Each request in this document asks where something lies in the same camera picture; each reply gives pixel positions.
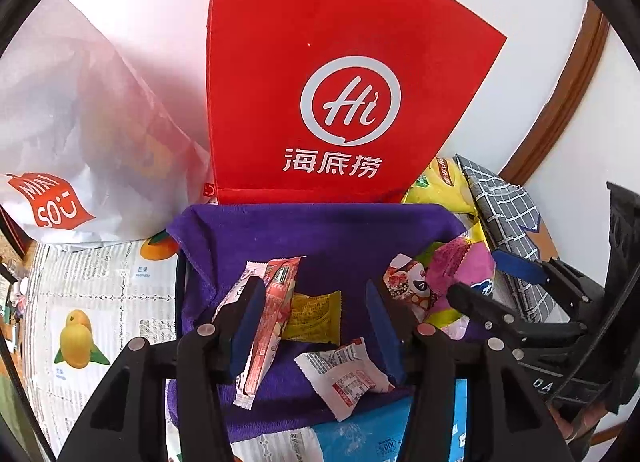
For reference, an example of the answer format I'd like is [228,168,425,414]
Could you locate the fruit printed tablecloth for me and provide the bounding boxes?
[20,232,321,462]

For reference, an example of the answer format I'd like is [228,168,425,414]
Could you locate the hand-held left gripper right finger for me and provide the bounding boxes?
[364,280,576,462]

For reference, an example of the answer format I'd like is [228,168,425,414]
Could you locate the large yellow snack bag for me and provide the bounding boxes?
[402,156,488,247]

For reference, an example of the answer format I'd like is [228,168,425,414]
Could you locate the white plastic shopping bag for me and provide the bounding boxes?
[0,0,213,247]

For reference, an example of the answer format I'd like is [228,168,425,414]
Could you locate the red paper bag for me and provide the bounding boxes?
[205,0,508,206]

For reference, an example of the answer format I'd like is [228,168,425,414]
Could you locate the brown wooden door frame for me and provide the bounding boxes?
[500,0,611,187]

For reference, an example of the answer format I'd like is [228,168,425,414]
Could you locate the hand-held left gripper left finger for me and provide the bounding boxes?
[57,276,267,462]

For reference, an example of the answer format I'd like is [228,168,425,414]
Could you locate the red patterned candy packet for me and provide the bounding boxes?
[382,253,433,325]

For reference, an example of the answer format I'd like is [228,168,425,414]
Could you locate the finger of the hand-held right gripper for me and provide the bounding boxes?
[491,248,598,305]
[446,283,588,340]

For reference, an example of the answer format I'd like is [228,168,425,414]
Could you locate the red and pink stick packet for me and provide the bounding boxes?
[234,256,307,410]

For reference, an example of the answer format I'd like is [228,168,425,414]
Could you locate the blue tissue pack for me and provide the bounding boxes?
[312,377,468,462]

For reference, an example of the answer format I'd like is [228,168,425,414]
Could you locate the grey checked cloth bag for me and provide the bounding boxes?
[452,154,561,325]

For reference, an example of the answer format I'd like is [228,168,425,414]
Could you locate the pink and yellow snack packet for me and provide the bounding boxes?
[425,237,496,340]

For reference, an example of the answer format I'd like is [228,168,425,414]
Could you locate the small yellow snack packet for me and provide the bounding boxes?
[282,290,343,345]

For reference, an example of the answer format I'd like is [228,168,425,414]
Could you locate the purple towel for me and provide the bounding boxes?
[165,202,496,445]

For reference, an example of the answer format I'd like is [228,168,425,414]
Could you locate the person's right hand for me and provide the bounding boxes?
[550,392,608,450]

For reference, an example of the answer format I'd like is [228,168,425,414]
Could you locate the white and red snack packet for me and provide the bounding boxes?
[294,337,396,423]

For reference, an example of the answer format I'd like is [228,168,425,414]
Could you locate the pale pink snack packet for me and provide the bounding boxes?
[212,262,266,325]

